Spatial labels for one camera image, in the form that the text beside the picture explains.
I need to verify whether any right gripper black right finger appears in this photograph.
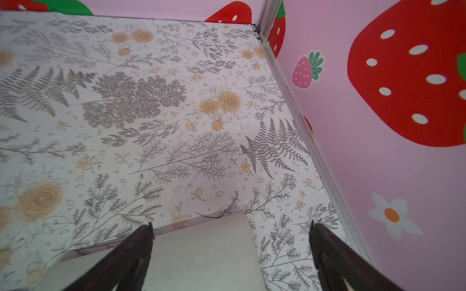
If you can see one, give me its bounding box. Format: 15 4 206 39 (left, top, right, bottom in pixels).
309 221 401 291

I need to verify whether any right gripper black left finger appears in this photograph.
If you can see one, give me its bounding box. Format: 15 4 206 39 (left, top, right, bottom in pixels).
65 223 155 291

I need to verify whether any right rear aluminium post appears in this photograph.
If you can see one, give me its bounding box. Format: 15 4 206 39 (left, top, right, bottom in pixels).
254 0 282 42

